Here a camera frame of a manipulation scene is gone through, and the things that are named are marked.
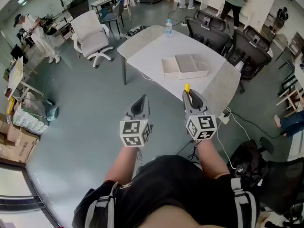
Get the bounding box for white side table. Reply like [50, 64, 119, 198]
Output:
[3, 56, 45, 101]

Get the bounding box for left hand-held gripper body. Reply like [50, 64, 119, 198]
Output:
[119, 112, 153, 148]

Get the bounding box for black bag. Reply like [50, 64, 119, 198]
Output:
[229, 139, 269, 187]

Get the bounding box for blue-grey chair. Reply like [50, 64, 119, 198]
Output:
[99, 0, 125, 37]

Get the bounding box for beige tray box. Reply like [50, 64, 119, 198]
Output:
[161, 53, 210, 80]

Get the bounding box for white and green carton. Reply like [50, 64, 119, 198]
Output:
[13, 101, 49, 135]

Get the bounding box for person's right forearm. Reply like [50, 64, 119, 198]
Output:
[196, 139, 231, 179]

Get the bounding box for white power cable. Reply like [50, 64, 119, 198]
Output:
[216, 107, 251, 171]

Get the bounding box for black floor cable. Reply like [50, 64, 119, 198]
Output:
[230, 111, 287, 139]

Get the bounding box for white office chair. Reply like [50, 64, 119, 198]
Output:
[69, 9, 114, 69]

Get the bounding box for person's black shirt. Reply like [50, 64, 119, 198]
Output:
[72, 154, 261, 228]

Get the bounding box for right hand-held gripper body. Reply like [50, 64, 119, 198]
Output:
[184, 109, 218, 141]

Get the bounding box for black and white gear pile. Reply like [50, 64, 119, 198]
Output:
[124, 25, 150, 39]

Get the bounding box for brown cardboard box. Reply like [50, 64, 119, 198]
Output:
[13, 127, 40, 163]

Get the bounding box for wooden stool frame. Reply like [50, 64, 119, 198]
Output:
[276, 87, 304, 117]

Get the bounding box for teal dustpan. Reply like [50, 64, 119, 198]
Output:
[45, 98, 59, 122]

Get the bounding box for person's left forearm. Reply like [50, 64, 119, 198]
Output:
[104, 143, 140, 184]

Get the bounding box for light wooden chair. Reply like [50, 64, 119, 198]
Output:
[123, 0, 136, 21]

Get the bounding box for white desk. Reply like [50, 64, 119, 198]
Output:
[90, 0, 117, 18]

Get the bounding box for grey harness strap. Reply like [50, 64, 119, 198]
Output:
[84, 181, 118, 228]
[229, 178, 258, 228]

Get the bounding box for dark metal table leg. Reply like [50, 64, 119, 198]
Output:
[121, 55, 128, 86]

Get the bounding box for clear plastic water bottle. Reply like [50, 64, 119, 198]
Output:
[165, 19, 173, 38]

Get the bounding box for white power strip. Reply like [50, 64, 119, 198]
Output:
[218, 111, 230, 125]

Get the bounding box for black mesh office chair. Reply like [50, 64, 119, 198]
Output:
[257, 136, 304, 224]
[225, 25, 273, 95]
[184, 9, 232, 57]

